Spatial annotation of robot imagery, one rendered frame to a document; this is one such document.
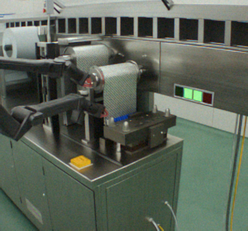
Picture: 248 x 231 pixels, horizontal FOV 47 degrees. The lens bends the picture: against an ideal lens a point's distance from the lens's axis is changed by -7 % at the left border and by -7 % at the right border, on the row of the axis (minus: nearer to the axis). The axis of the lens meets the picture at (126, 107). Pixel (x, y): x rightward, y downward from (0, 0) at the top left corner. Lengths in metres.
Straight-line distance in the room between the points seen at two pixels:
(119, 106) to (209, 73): 0.52
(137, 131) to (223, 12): 0.71
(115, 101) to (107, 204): 0.55
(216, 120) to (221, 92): 2.85
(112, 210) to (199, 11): 1.07
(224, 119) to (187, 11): 2.86
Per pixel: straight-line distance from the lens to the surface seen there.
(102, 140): 1.62
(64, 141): 1.72
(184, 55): 1.58
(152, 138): 1.57
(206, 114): 4.40
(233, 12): 1.43
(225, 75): 1.46
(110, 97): 1.59
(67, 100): 1.31
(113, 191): 1.44
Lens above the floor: 1.58
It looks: 17 degrees down
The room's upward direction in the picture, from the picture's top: straight up
